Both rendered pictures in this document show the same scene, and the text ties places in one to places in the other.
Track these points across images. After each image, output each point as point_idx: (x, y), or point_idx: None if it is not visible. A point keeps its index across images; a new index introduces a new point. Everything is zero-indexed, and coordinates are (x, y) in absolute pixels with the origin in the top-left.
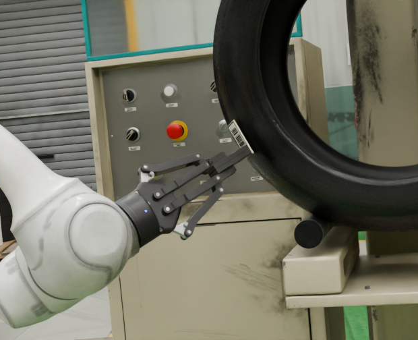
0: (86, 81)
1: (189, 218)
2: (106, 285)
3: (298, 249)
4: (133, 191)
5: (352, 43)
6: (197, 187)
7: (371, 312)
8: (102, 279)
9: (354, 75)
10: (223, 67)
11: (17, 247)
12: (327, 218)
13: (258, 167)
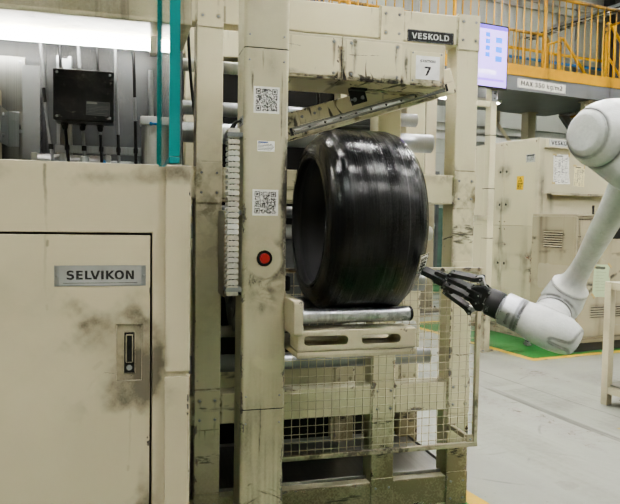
0: (190, 193)
1: (465, 303)
2: None
3: (388, 327)
4: (492, 288)
5: (286, 205)
6: (459, 287)
7: (281, 386)
8: None
9: (285, 226)
10: (427, 223)
11: (565, 312)
12: (397, 305)
13: (414, 279)
